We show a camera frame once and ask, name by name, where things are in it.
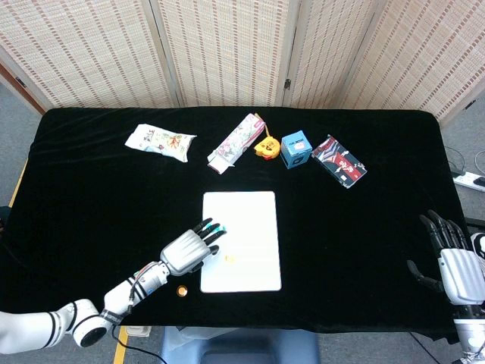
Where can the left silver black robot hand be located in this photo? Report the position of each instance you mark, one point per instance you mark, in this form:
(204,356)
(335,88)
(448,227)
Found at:
(183,252)

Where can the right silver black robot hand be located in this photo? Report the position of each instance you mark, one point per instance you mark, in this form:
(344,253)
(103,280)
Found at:
(462,275)

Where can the orange button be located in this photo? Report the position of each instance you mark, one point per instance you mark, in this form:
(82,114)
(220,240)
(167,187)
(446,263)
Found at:
(182,290)
(230,259)

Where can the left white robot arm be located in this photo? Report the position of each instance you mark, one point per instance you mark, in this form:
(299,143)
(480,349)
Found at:
(87,322)

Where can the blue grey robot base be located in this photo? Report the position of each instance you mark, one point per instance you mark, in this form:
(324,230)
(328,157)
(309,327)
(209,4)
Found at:
(242,345)

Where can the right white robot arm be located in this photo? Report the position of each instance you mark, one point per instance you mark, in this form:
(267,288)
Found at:
(470,333)

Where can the white magnetic board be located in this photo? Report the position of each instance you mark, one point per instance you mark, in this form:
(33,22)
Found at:
(250,227)

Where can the black velvet tablecloth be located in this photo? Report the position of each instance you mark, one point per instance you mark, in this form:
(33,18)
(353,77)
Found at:
(113,189)

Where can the white power strip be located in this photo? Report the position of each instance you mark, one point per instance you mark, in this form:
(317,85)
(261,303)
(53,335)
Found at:
(470,179)

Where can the white snack bag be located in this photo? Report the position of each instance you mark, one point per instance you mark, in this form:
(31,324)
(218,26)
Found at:
(159,142)

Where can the floral long carton box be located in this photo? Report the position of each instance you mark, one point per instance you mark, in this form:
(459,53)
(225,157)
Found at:
(236,142)

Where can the yellow tape measure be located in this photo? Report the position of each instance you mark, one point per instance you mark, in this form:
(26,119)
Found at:
(267,148)

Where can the blue cube box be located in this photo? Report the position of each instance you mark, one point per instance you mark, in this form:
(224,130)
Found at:
(296,149)

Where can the dark red patterned box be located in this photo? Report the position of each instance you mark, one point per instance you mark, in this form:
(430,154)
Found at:
(339,161)

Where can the woven folding screen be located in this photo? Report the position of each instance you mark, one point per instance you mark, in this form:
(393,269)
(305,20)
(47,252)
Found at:
(227,49)

